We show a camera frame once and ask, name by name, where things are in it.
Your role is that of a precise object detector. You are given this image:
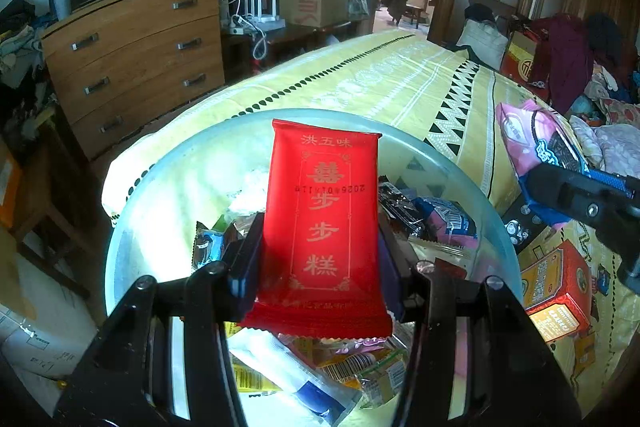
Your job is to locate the white bag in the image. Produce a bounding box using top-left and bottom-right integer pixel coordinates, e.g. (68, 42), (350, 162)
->
(455, 19), (508, 70)

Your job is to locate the red yellow carton box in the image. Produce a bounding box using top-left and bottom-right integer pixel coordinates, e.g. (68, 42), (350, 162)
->
(520, 239), (593, 343)

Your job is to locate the red gold gift box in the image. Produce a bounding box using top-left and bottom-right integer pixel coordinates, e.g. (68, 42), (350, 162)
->
(500, 29), (543, 92)

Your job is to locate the white router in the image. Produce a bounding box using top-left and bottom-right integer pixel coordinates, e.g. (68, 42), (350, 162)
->
(227, 0), (287, 35)

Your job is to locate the maroon garment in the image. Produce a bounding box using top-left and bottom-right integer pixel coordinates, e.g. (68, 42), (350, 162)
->
(530, 14), (596, 115)

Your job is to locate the floral pink pillow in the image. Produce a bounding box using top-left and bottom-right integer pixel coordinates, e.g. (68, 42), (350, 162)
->
(570, 112), (640, 168)

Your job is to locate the white cardboard box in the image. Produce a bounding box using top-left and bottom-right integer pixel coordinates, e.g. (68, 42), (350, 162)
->
(0, 252), (98, 380)

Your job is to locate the wooden dresser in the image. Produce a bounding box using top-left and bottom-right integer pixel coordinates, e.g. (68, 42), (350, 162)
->
(41, 0), (226, 162)

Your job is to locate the pile of clothes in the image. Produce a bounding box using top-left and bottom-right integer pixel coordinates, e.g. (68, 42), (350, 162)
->
(570, 14), (640, 142)

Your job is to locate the dark wooden side table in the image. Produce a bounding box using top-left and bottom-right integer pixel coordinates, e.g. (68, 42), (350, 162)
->
(220, 19), (371, 85)

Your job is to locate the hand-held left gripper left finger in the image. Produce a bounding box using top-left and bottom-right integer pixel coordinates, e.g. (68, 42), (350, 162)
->
(52, 213), (266, 427)

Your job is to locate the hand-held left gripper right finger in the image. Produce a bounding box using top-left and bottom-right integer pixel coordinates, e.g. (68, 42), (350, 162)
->
(377, 211), (583, 427)

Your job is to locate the heap of clothes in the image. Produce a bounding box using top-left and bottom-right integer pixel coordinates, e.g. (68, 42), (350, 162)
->
(0, 0), (51, 108)

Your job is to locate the pink snack packet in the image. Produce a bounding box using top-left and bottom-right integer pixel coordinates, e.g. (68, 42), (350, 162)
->
(495, 99), (593, 230)

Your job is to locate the large cardboard box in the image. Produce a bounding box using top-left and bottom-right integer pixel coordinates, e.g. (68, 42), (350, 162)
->
(278, 0), (351, 28)

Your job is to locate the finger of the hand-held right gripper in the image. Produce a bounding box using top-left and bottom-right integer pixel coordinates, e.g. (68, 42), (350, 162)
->
(525, 164), (640, 233)
(589, 172), (640, 202)

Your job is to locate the clear glass bowl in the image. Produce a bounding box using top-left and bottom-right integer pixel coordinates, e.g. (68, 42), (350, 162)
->
(102, 108), (523, 427)

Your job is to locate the red snack packet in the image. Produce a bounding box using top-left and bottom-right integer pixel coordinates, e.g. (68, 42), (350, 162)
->
(239, 118), (393, 340)

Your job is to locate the pile of assorted snack packets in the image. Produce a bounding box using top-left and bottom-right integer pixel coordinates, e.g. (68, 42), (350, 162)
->
(192, 177), (481, 427)

